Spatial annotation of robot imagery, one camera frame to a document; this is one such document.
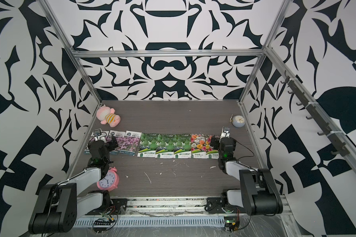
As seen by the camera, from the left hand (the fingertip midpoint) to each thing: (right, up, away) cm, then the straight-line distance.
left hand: (101, 136), depth 87 cm
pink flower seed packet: (+6, -2, +12) cm, 14 cm away
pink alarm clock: (+9, -23, -7) cm, 26 cm away
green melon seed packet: (+25, -8, +9) cm, 27 cm away
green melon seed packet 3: (+47, -7, +9) cm, 48 cm away
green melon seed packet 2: (+35, -7, +9) cm, 37 cm away
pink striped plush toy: (-5, +12, +16) cm, 21 cm away
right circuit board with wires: (+70, -39, -16) cm, 81 cm away
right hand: (+71, +1, +4) cm, 71 cm away
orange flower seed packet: (+57, -8, +9) cm, 59 cm away
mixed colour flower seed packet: (+64, -11, +5) cm, 65 cm away
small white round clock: (+85, +8, +17) cm, 87 cm away
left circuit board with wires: (+9, -40, -14) cm, 44 cm away
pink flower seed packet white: (+13, -5, +10) cm, 17 cm away
